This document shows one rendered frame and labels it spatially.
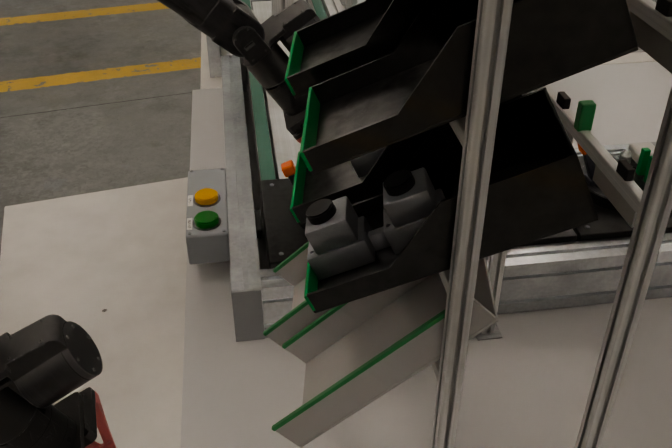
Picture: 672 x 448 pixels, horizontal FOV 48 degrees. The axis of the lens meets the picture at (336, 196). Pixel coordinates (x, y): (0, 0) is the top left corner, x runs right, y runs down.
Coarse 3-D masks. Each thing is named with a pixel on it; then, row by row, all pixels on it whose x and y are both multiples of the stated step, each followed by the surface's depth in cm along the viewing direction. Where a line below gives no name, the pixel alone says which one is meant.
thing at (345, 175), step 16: (400, 144) 80; (416, 144) 80; (384, 160) 81; (400, 160) 81; (304, 176) 94; (320, 176) 93; (336, 176) 91; (352, 176) 89; (368, 176) 82; (384, 176) 82; (304, 192) 91; (320, 192) 90; (336, 192) 84; (352, 192) 84; (368, 192) 84; (304, 208) 85
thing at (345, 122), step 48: (432, 0) 69; (528, 0) 56; (576, 0) 56; (624, 0) 56; (432, 48) 72; (528, 48) 58; (576, 48) 58; (624, 48) 58; (336, 96) 75; (384, 96) 71; (432, 96) 61; (336, 144) 63; (384, 144) 63
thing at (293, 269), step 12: (300, 252) 104; (288, 264) 105; (300, 264) 105; (288, 276) 106; (300, 276) 106; (300, 288) 106; (300, 300) 103; (300, 312) 93; (312, 312) 93; (324, 312) 93; (276, 324) 94; (288, 324) 94; (300, 324) 94; (276, 336) 96; (288, 336) 96
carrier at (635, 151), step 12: (636, 144) 142; (648, 144) 142; (612, 156) 142; (624, 156) 128; (636, 156) 140; (648, 156) 131; (636, 168) 135; (648, 168) 129; (588, 180) 130; (636, 180) 131; (600, 192) 128; (600, 204) 128; (612, 204) 127; (600, 216) 126; (612, 216) 126; (576, 228) 123; (588, 228) 123; (600, 228) 123; (612, 228) 123; (624, 228) 123; (576, 240) 123
